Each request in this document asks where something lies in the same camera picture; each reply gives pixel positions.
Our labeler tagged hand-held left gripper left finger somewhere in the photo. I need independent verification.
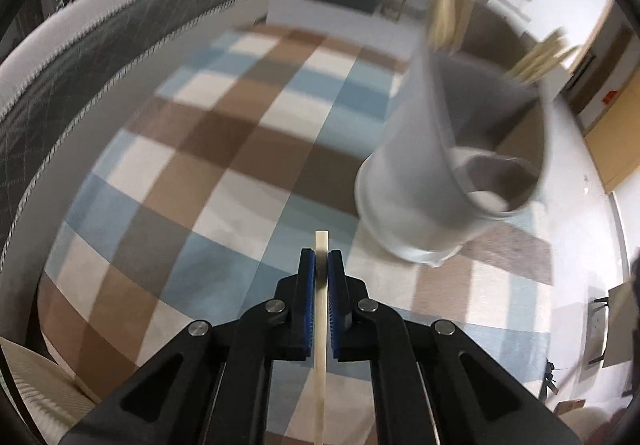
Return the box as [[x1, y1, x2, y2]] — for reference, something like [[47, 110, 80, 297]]
[[57, 247, 318, 445]]

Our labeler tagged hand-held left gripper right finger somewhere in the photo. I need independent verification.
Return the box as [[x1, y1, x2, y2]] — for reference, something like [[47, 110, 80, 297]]
[[326, 249, 583, 445]]

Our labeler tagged pale wooden chopstick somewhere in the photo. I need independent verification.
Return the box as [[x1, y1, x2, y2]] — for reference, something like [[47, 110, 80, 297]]
[[313, 230, 331, 445]]

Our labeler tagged grey divided utensil holder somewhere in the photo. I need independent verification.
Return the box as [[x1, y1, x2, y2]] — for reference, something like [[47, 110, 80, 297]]
[[354, 45, 551, 268]]

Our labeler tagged bundle of wooden chopsticks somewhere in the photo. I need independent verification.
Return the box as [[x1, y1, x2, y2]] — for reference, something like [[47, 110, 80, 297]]
[[425, 0, 583, 87]]

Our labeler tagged checkered tablecloth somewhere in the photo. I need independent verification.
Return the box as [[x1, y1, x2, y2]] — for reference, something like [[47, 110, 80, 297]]
[[37, 22, 556, 445]]

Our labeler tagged beige ribbed cushion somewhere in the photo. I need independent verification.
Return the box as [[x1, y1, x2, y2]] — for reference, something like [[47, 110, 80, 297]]
[[0, 337, 101, 431]]

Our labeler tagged leaning flat board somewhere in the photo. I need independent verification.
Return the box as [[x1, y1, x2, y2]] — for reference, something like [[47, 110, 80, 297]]
[[602, 281, 640, 368]]

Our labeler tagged wooden door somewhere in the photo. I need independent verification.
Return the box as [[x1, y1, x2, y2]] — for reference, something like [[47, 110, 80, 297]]
[[582, 70, 640, 193]]

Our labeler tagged dark grey quilted mattress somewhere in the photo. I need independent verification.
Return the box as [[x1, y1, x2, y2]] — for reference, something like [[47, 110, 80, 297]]
[[0, 0, 266, 246]]

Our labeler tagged grey bed frame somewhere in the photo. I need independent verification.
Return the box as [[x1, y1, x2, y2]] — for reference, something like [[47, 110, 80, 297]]
[[0, 0, 271, 276]]

